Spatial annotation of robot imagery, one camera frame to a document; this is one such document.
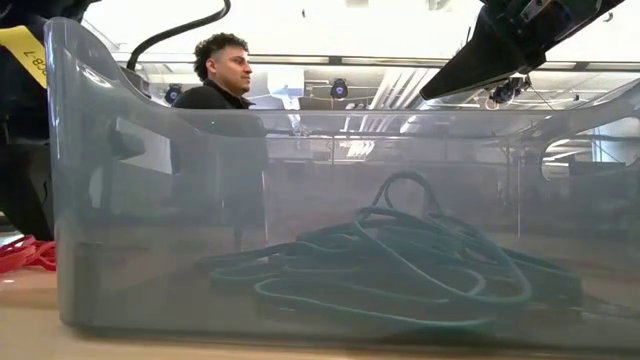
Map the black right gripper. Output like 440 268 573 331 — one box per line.
418 0 626 102

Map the black hanging camera rig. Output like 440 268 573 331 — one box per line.
488 74 532 106

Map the white hanging box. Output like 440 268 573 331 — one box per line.
267 67 306 109

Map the grey translucent plastic basket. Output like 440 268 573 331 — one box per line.
43 17 640 351

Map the person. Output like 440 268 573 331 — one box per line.
171 32 271 110

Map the yellow tag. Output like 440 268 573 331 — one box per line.
0 24 49 90

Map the red and teal band cluster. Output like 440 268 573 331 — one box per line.
294 219 481 281

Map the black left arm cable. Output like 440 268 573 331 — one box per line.
124 0 233 72

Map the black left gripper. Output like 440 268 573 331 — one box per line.
0 0 101 242

